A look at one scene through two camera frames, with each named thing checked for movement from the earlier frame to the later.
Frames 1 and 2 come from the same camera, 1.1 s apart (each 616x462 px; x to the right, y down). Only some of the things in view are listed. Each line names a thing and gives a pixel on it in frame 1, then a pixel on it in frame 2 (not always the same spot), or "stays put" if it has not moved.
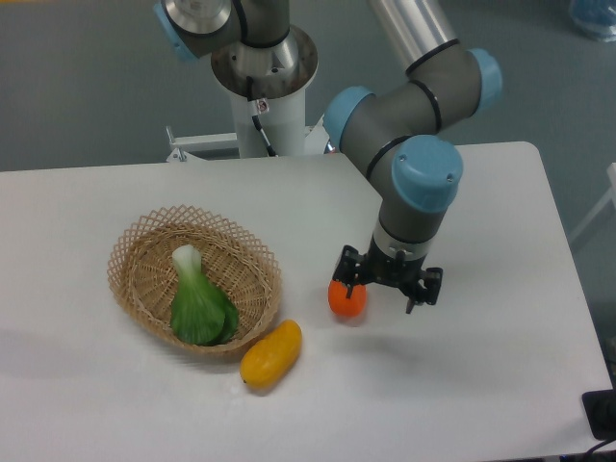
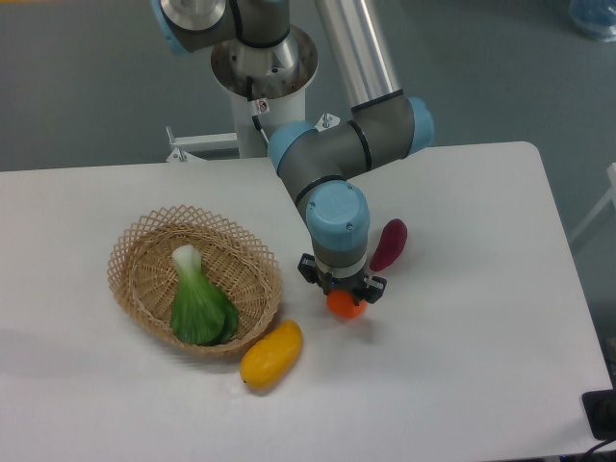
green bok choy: [201, 314] stays put
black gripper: [402, 274] -> [355, 284]
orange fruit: [341, 304] stays put
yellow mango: [268, 362] stays put
